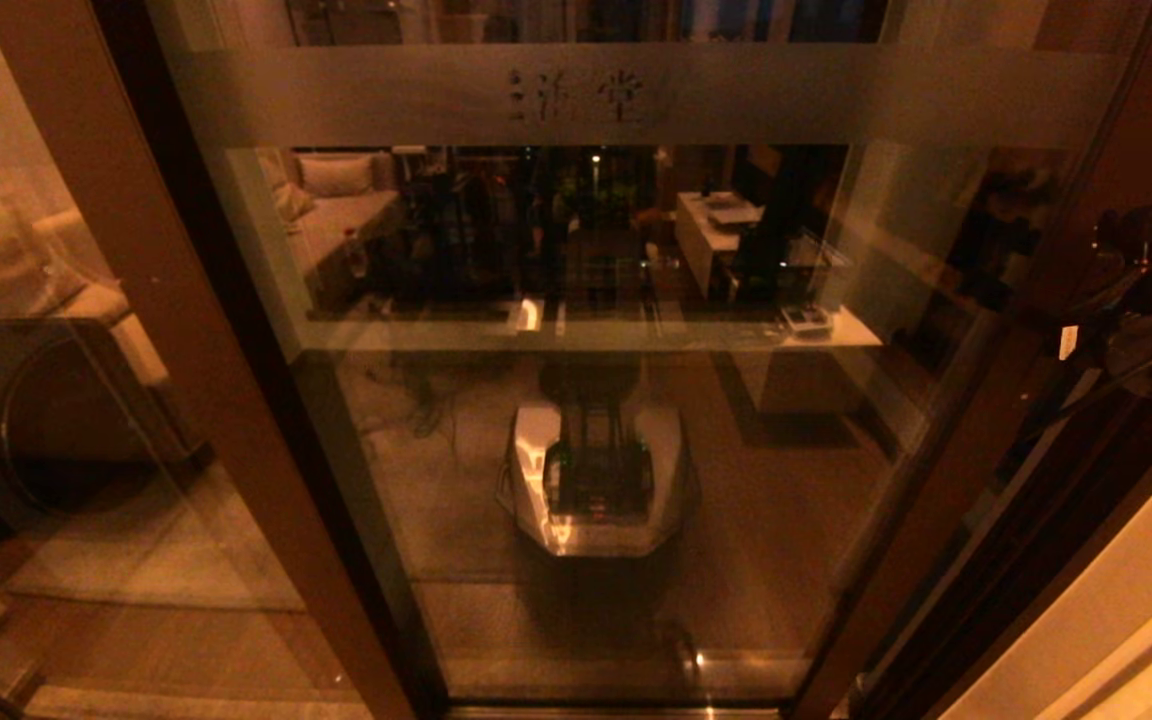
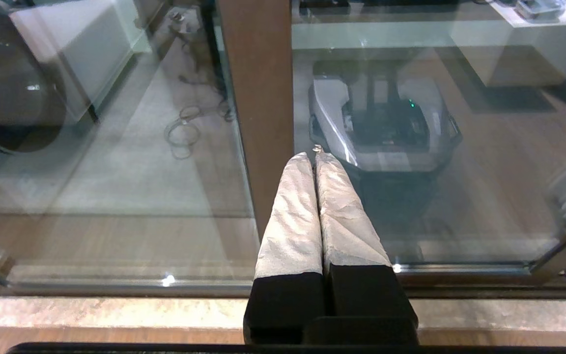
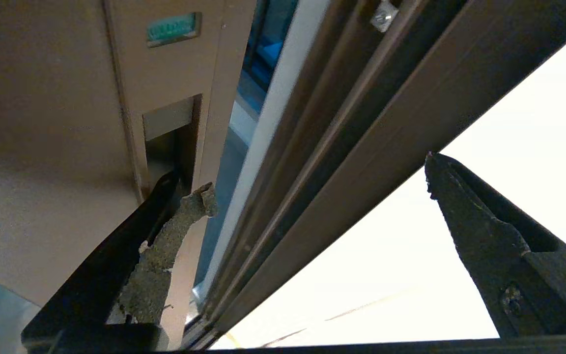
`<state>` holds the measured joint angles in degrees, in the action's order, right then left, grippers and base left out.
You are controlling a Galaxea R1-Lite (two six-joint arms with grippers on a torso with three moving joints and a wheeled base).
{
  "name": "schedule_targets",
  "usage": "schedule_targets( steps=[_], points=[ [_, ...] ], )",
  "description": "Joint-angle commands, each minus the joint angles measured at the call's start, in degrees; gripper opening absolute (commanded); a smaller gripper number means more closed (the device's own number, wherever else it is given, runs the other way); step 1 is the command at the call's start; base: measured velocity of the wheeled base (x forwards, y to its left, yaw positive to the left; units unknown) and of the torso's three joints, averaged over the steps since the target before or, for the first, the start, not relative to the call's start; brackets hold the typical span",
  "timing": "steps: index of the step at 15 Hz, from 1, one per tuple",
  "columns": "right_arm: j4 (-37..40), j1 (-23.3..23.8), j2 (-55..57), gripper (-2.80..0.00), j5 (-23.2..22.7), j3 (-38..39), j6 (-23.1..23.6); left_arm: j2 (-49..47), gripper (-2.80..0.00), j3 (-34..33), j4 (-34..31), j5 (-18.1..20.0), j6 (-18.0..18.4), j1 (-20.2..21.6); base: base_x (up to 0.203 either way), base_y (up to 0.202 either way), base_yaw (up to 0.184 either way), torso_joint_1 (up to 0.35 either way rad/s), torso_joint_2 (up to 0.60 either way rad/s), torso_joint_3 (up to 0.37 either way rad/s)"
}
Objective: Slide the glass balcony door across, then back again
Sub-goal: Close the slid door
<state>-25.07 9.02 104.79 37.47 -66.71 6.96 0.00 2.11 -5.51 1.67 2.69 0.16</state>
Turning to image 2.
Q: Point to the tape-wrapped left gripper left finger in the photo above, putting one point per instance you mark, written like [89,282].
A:
[290,231]

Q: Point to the brown-framed fixed glass panel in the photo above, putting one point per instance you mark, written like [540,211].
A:
[258,98]

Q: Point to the dark front-load washing machine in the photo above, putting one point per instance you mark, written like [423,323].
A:
[8,93]

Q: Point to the brown-framed sliding glass door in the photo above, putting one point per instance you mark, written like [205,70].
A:
[484,172]

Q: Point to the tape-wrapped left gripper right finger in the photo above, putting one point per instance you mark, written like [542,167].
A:
[347,231]

